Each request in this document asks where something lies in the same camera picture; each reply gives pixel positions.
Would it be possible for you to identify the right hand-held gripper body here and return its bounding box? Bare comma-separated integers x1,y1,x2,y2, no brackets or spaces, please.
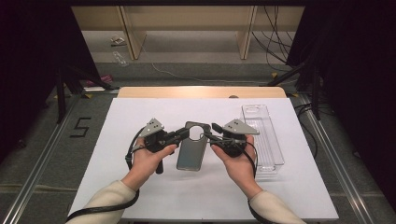
222,119,261,158

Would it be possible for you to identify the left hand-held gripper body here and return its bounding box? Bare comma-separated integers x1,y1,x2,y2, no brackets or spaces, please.
138,117,171,175

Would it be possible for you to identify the grey phone case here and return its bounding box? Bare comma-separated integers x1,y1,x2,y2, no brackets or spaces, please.
176,120,213,172

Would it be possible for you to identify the clear plastic packaging box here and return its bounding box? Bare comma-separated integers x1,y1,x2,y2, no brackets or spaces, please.
241,104,286,175

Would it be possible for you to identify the person's left hand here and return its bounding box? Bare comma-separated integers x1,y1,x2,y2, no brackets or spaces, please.
120,138,178,191

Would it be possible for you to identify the person's right hand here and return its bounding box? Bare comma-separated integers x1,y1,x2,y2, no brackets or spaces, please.
211,134,264,200

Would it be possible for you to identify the white table sheet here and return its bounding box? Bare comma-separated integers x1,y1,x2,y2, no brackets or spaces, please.
71,97,340,220

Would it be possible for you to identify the pink packet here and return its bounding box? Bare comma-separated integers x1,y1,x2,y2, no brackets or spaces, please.
86,74,114,88

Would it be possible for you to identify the clear plastic wrapper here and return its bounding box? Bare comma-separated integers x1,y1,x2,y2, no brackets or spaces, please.
112,50,129,67

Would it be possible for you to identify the black metal stand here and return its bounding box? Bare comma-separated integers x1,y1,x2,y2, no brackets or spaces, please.
266,60,322,120
55,63,120,125

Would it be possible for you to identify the long wooden desk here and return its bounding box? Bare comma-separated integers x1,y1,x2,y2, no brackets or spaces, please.
70,5,306,61

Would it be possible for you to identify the black curtain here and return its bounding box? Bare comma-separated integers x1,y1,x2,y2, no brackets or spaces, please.
286,0,396,203
0,0,104,157

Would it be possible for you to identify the left hand-held gripper black cable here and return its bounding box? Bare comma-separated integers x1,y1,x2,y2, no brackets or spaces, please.
64,126,148,223

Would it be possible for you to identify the hand-held gripper black cable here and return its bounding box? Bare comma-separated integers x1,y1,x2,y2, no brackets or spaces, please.
232,141,275,224
64,126,148,223

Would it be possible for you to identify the right hand-held gripper black cable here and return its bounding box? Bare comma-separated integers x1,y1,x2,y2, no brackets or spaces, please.
232,141,275,224

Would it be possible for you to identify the black hanging cable bundle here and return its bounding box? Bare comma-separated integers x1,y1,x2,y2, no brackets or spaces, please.
251,5,297,73

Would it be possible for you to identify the aluminium floor rail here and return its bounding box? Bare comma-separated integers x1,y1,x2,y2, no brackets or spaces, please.
0,92,82,224
298,92,376,224

